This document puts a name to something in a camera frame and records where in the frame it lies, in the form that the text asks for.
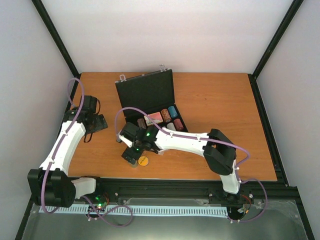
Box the black aluminium frame rail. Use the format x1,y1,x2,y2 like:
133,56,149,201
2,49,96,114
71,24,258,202
70,72,302,206

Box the red playing card deck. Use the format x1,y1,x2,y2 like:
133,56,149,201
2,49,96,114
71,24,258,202
144,112,164,126

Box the right controller board wires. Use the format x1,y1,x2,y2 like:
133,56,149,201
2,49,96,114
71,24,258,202
228,193,254,221

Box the black poker set case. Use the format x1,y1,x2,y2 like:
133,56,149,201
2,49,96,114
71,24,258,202
115,65,188,132

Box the blue poker chip stack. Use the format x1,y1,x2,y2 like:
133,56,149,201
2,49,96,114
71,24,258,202
167,105,178,119

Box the red poker chip stack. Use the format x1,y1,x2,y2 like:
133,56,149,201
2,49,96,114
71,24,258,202
173,118,184,131

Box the yellow dealer button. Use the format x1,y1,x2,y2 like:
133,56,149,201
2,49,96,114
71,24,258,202
137,156,149,167

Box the white poker chip stack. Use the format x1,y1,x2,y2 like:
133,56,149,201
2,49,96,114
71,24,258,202
166,122,176,131

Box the light blue slotted cable duct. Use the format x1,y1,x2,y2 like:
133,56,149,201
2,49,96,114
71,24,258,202
49,203,229,218

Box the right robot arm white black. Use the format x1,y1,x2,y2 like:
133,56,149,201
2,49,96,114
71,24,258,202
116,122,240,195

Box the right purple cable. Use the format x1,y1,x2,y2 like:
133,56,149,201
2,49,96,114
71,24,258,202
114,106,268,224

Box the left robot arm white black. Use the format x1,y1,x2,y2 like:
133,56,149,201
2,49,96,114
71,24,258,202
27,95,108,208

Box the left controller board green LED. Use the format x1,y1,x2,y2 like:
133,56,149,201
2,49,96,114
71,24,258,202
90,192,110,213

